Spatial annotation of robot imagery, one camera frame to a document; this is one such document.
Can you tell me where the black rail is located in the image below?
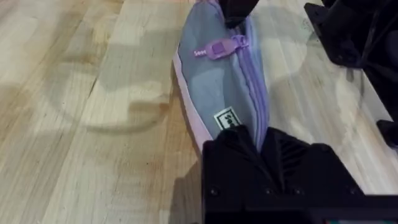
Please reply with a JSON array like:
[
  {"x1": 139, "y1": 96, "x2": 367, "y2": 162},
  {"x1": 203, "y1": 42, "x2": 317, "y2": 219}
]
[{"x1": 362, "y1": 62, "x2": 398, "y2": 125}]

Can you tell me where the purple soft zip bag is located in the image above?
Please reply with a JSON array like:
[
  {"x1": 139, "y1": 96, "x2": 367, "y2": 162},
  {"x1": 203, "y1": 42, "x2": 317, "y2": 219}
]
[{"x1": 172, "y1": 0, "x2": 271, "y2": 156}]

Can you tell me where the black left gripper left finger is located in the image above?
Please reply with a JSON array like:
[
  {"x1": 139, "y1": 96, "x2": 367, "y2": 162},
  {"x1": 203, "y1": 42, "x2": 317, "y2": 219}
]
[{"x1": 201, "y1": 124, "x2": 281, "y2": 200}]

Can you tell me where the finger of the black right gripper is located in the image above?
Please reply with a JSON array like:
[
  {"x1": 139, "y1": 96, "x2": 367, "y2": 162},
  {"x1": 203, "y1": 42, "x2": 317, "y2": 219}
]
[
  {"x1": 238, "y1": 0, "x2": 261, "y2": 28},
  {"x1": 218, "y1": 0, "x2": 240, "y2": 29}
]

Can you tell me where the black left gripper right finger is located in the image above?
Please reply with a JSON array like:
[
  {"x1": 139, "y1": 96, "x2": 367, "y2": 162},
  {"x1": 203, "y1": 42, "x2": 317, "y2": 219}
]
[{"x1": 260, "y1": 126, "x2": 365, "y2": 198}]

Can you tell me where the black clamp on rail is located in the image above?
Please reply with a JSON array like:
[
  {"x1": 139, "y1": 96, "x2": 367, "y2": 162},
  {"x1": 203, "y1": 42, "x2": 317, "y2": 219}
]
[{"x1": 376, "y1": 119, "x2": 398, "y2": 147}]

